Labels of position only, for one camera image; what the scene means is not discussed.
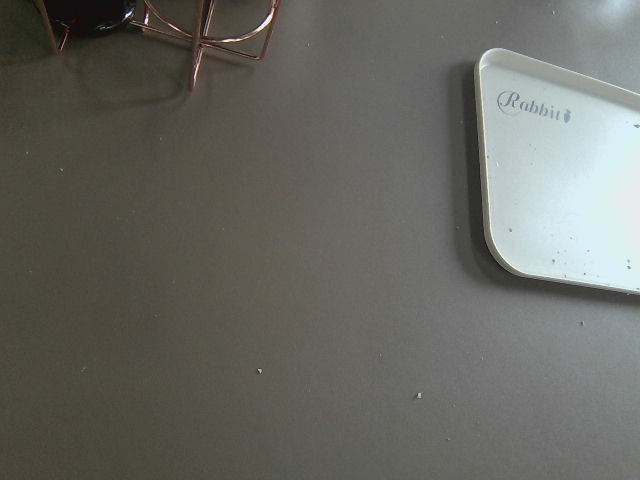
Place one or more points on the cream rabbit tray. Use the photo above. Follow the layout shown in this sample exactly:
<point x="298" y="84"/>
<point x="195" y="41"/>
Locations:
<point x="559" y="171"/>

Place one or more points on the dark drink bottle right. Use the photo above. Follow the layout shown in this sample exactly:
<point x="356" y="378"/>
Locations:
<point x="89" y="17"/>

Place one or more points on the copper wire bottle rack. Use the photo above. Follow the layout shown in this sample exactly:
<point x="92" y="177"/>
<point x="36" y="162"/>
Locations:
<point x="251" y="44"/>

